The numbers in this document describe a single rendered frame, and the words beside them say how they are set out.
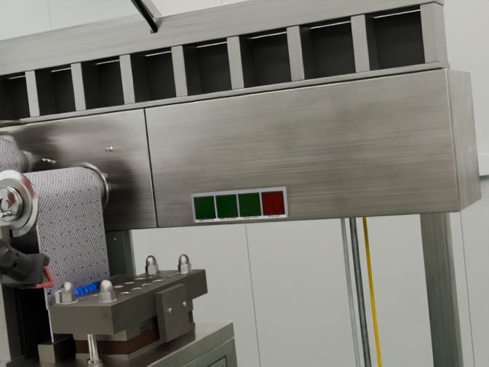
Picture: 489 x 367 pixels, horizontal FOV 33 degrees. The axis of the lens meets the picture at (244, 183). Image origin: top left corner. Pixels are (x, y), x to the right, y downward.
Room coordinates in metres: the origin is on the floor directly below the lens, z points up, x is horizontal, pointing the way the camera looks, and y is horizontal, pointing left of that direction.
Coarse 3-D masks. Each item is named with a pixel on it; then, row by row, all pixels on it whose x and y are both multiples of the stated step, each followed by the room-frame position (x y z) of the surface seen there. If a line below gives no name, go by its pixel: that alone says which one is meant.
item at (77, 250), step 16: (48, 224) 1.81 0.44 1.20; (64, 224) 1.86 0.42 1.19; (80, 224) 1.91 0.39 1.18; (96, 224) 1.97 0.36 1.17; (48, 240) 1.81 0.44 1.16; (64, 240) 1.85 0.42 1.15; (80, 240) 1.91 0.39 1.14; (96, 240) 1.96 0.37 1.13; (48, 256) 1.80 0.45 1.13; (64, 256) 1.85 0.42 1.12; (80, 256) 1.90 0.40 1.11; (96, 256) 1.95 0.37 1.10; (64, 272) 1.84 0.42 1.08; (80, 272) 1.89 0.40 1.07; (96, 272) 1.95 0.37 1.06; (48, 288) 1.79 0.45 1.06; (48, 304) 1.78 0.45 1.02
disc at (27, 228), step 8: (0, 176) 1.81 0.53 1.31; (8, 176) 1.80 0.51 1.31; (16, 176) 1.79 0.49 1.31; (24, 176) 1.78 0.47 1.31; (24, 184) 1.78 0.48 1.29; (32, 184) 1.78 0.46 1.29; (32, 192) 1.78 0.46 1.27; (32, 200) 1.78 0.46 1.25; (32, 208) 1.78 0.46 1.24; (32, 216) 1.78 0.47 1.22; (32, 224) 1.78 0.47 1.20; (16, 232) 1.80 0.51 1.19; (24, 232) 1.79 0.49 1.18
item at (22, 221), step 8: (0, 184) 1.81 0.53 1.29; (8, 184) 1.80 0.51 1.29; (16, 184) 1.79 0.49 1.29; (24, 192) 1.78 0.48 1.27; (24, 200) 1.78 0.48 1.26; (24, 208) 1.78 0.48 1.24; (24, 216) 1.78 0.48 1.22; (0, 224) 1.82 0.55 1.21; (8, 224) 1.81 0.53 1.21; (16, 224) 1.80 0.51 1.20; (24, 224) 1.79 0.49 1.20
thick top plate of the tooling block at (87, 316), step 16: (160, 272) 2.03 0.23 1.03; (176, 272) 2.00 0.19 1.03; (192, 272) 1.98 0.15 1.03; (128, 288) 1.84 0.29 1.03; (144, 288) 1.82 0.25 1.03; (160, 288) 1.83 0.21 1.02; (192, 288) 1.95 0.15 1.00; (64, 304) 1.72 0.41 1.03; (80, 304) 1.70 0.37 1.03; (96, 304) 1.68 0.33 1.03; (112, 304) 1.67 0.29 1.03; (128, 304) 1.71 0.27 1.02; (144, 304) 1.77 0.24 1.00; (64, 320) 1.71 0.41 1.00; (80, 320) 1.69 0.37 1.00; (96, 320) 1.67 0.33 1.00; (112, 320) 1.66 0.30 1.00; (128, 320) 1.71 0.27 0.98; (144, 320) 1.76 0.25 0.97
